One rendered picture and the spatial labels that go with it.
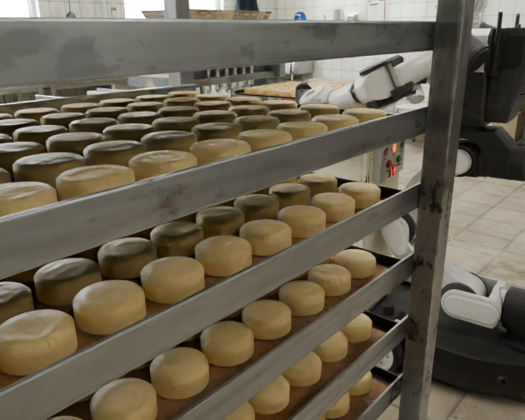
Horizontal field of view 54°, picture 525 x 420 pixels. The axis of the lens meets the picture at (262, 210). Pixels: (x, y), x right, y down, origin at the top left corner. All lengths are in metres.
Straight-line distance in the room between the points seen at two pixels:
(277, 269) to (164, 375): 0.13
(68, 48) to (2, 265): 0.11
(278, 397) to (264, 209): 0.20
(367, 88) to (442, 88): 0.92
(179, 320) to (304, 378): 0.27
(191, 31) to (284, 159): 0.13
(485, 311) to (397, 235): 0.40
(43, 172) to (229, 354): 0.22
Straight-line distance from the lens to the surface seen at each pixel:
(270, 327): 0.51
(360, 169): 1.91
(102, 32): 0.29
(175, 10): 0.87
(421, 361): 0.73
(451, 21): 0.60
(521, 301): 2.03
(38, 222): 0.28
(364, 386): 0.74
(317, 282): 0.59
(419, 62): 1.55
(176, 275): 0.41
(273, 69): 2.62
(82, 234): 0.30
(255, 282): 0.41
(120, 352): 0.34
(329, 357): 0.64
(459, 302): 2.03
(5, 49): 0.27
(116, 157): 0.42
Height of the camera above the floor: 1.24
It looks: 19 degrees down
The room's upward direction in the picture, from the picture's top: 1 degrees counter-clockwise
